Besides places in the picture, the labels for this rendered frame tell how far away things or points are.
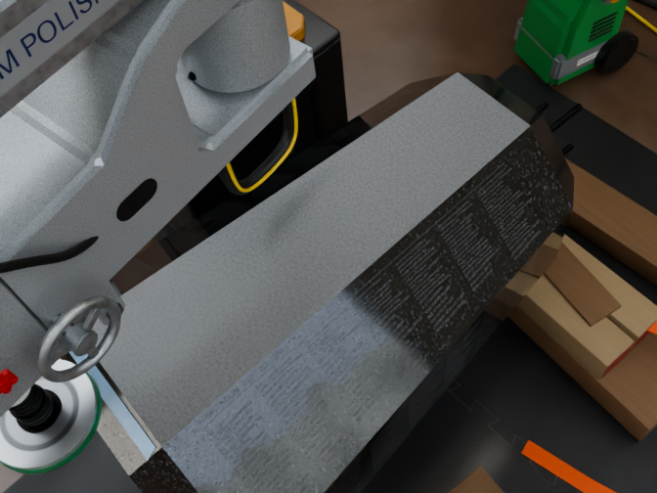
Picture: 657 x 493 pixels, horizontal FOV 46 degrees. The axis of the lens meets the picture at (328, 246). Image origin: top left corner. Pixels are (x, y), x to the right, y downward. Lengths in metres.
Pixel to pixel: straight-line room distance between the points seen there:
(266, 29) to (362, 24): 2.00
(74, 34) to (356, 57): 2.24
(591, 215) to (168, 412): 1.57
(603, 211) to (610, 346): 0.54
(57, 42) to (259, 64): 0.44
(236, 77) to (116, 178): 0.29
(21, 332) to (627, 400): 1.65
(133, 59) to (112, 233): 0.28
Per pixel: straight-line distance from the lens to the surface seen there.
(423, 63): 3.10
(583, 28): 2.89
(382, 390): 1.67
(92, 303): 1.17
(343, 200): 1.70
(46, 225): 1.12
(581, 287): 2.31
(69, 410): 1.54
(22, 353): 1.23
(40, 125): 1.19
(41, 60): 0.97
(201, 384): 1.54
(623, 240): 2.57
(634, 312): 2.32
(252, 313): 1.59
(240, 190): 1.59
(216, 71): 1.31
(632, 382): 2.34
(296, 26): 2.13
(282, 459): 1.61
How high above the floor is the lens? 2.22
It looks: 59 degrees down
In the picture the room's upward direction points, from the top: 9 degrees counter-clockwise
